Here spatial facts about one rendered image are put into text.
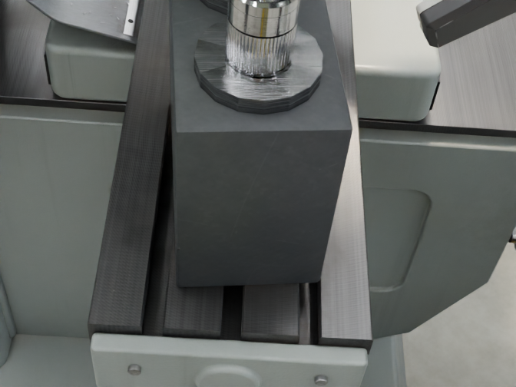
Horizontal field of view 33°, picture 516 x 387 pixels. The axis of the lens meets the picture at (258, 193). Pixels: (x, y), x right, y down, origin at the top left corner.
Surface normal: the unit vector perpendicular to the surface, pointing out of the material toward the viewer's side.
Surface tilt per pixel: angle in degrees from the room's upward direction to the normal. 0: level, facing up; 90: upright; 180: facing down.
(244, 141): 90
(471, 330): 0
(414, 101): 90
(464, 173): 90
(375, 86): 90
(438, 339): 0
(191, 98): 0
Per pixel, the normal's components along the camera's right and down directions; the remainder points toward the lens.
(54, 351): 0.07, -0.63
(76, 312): -0.03, 0.77
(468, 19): 0.40, 0.89
